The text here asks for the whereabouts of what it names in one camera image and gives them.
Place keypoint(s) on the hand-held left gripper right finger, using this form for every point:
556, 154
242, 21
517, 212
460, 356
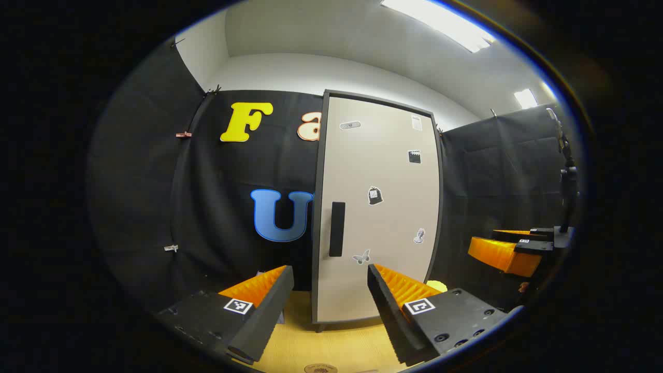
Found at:
396, 321

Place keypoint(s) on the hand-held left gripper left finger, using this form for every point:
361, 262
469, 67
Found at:
267, 316

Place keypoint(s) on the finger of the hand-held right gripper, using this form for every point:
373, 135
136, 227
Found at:
541, 233
502, 254

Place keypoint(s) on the beige cabinet door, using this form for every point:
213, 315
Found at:
383, 248

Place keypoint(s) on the round brown coaster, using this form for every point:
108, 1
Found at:
321, 369

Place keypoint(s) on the pale yellow object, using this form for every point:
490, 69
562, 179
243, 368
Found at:
436, 285

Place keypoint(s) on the small ceiling light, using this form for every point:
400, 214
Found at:
525, 98

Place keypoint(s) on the black backdrop cloth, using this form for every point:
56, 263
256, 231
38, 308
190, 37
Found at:
222, 207

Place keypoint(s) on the long ceiling light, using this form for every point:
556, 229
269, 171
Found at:
435, 23

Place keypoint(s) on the black binder clip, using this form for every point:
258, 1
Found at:
215, 89

